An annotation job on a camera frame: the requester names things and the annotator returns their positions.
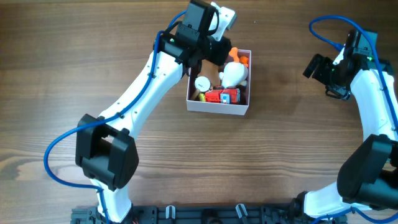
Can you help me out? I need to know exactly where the white plush duck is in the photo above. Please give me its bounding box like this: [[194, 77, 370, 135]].
[[219, 47, 249, 88]]

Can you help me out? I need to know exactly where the white rattle drum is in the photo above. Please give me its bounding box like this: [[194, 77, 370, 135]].
[[190, 76, 212, 100]]

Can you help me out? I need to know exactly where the pink cardboard box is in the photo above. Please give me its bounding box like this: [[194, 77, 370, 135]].
[[187, 49, 252, 115]]

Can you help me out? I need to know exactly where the red toy fire truck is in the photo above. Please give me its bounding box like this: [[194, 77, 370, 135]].
[[205, 88, 240, 105]]

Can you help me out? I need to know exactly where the yellow cat rattle drum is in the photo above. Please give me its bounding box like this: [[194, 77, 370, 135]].
[[198, 93, 206, 102]]

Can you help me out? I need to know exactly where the brown plush bear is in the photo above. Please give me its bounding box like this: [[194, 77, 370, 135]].
[[198, 60, 221, 86]]

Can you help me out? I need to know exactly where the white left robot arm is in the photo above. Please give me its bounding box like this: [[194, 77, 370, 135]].
[[75, 1, 236, 223]]

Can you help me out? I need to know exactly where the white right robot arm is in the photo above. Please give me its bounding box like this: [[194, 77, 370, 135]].
[[302, 29, 397, 220]]

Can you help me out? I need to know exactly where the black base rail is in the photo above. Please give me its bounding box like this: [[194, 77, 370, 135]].
[[70, 198, 346, 224]]

